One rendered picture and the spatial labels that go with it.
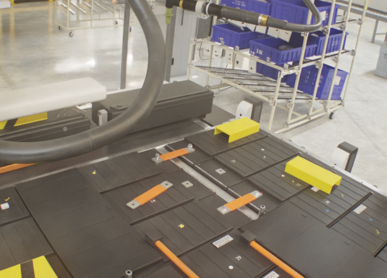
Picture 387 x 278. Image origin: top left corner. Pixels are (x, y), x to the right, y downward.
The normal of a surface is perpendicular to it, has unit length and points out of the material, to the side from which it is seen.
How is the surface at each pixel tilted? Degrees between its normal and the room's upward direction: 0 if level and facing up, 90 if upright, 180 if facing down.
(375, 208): 0
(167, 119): 90
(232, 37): 93
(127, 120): 38
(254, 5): 94
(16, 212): 0
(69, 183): 0
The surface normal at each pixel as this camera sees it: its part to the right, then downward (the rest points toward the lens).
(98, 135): 0.37, -0.44
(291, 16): -0.73, 0.29
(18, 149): 0.14, -0.32
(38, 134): 0.66, 0.39
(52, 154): 0.36, 0.28
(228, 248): 0.11, -0.90
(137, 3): -0.18, 0.08
